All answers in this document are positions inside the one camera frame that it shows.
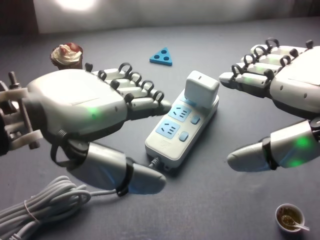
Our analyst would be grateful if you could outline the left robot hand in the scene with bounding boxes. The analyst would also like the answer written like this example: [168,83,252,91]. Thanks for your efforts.
[24,62,173,198]

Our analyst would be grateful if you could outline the small white cup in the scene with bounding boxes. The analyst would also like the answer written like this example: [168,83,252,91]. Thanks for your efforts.
[274,203,306,232]

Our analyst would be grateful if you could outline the white spoon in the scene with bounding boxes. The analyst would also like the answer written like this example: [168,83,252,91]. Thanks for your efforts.
[281,213,311,231]

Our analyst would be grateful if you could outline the grey power strip cable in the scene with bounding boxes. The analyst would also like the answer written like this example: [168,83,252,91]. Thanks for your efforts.
[0,156,161,240]

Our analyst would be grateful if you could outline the blue triangle block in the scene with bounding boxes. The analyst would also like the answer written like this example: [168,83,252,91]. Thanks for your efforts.
[149,46,174,67]

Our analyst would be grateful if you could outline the white power strip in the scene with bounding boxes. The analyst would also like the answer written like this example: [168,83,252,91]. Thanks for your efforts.
[144,91,220,172]

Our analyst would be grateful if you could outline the white power adapter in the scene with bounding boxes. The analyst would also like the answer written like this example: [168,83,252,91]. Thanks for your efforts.
[183,70,221,110]

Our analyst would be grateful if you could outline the toy cupcake with cream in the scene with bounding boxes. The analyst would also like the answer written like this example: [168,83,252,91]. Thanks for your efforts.
[50,42,84,71]

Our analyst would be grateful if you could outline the grey table cloth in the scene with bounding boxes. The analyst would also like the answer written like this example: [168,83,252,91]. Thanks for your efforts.
[0,23,320,240]

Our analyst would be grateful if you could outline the white backdrop sheet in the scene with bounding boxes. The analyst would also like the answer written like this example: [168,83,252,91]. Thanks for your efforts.
[34,0,320,35]

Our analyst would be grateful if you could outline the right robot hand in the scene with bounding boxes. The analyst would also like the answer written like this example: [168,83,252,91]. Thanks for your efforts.
[218,37,320,173]

